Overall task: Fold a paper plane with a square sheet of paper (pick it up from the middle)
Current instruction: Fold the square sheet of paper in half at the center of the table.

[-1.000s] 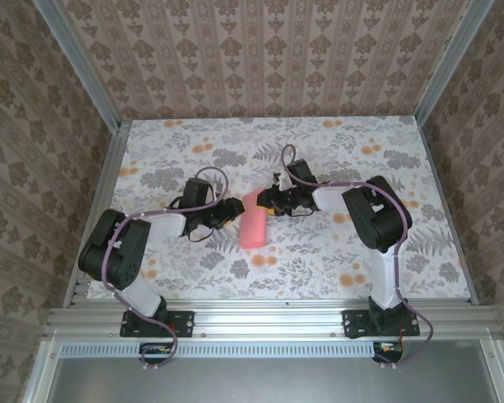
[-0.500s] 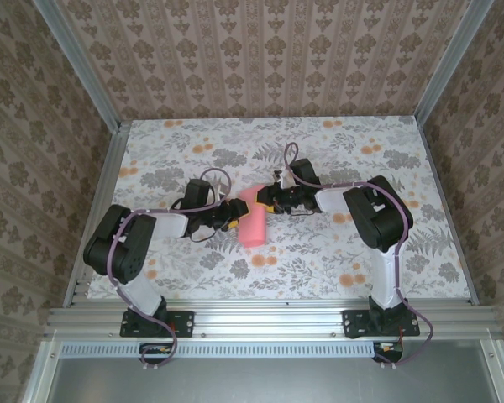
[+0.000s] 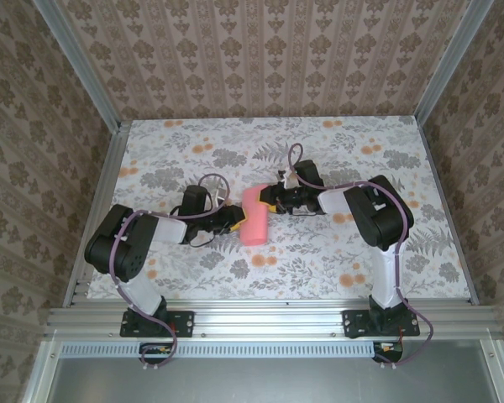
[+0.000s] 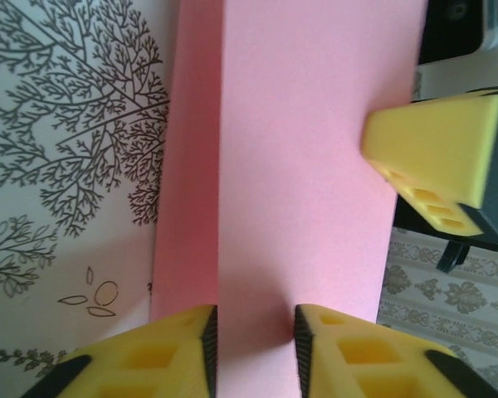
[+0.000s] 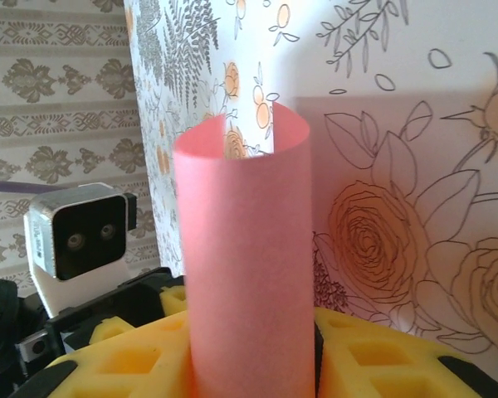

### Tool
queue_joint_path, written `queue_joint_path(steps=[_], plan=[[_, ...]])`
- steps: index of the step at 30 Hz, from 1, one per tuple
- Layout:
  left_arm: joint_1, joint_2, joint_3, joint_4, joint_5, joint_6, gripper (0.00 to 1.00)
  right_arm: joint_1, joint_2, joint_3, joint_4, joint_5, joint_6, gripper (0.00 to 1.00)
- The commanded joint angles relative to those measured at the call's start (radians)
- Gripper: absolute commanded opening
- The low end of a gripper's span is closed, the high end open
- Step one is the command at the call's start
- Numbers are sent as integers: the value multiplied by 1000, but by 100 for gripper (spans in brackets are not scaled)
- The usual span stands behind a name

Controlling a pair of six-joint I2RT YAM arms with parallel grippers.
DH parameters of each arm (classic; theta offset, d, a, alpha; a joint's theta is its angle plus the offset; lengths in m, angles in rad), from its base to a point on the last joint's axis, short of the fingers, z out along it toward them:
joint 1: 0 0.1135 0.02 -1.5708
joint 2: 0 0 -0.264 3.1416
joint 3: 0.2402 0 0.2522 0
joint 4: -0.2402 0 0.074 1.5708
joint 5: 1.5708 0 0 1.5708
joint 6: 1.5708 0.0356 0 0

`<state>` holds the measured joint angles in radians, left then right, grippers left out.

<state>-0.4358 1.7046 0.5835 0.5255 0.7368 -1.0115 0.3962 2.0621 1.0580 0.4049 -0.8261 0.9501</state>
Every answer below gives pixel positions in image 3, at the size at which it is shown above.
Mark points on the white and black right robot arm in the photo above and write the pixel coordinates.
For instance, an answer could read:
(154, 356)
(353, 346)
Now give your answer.
(384, 277)

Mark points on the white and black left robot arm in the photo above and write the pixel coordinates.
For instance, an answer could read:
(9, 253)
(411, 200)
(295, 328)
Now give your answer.
(143, 294)

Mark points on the grey sheet metal panel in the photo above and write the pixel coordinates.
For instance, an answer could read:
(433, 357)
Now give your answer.
(256, 382)

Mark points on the floral patterned table cover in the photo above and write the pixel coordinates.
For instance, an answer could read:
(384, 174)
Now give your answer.
(319, 260)

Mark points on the black connector board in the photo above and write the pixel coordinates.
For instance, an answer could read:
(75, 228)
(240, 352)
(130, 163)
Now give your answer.
(155, 357)
(388, 357)

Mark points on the long aluminium frame beam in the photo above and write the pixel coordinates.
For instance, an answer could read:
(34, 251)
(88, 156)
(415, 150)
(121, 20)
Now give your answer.
(269, 321)

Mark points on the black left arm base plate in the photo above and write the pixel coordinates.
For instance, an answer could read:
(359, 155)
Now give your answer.
(185, 323)

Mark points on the aluminium side rail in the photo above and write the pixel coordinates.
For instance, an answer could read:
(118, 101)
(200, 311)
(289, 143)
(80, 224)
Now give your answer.
(96, 214)

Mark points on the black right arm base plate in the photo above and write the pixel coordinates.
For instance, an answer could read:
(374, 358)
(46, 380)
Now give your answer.
(355, 323)

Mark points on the aluminium frame post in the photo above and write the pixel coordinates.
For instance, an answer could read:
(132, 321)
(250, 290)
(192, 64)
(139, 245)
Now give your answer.
(449, 59)
(80, 63)

